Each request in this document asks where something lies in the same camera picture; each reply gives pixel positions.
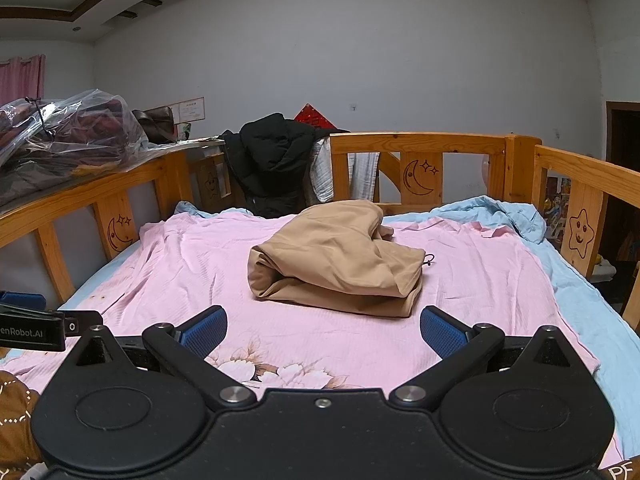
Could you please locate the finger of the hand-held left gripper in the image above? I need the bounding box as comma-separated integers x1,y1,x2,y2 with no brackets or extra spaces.
0,290,47,311
64,310,104,338

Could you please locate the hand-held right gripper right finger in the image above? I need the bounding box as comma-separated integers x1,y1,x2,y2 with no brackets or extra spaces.
389,305,583,410

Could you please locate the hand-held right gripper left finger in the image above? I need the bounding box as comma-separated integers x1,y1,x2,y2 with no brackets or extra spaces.
62,305,258,410

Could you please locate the tan hooded jacket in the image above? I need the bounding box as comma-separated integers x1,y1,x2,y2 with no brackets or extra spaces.
247,200,436,320

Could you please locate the clear plastic bag of clothes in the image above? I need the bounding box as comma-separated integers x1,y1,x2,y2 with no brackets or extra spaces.
0,88,148,206

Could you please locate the light blue bedsheet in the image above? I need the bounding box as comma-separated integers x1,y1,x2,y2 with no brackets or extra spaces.
57,195,640,466

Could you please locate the colourful poster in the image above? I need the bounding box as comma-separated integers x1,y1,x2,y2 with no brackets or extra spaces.
545,176,572,241

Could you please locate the white cloth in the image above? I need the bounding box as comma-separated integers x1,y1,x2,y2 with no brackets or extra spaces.
309,137,381,203

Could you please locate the black jacket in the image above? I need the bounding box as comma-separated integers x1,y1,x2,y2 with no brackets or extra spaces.
220,112,321,220

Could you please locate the brown leather bag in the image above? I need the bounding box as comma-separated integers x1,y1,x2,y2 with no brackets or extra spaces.
131,106,177,143

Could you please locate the pink curtain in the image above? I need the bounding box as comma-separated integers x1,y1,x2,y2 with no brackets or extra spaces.
0,54,46,106

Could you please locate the dark wooden door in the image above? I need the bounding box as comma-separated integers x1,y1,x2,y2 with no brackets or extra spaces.
595,101,640,311

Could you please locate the red paper decoration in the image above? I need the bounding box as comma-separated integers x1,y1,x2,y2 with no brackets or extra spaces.
294,103,338,131

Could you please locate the white wall notice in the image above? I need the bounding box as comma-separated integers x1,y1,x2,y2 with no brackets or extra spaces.
175,97,206,122

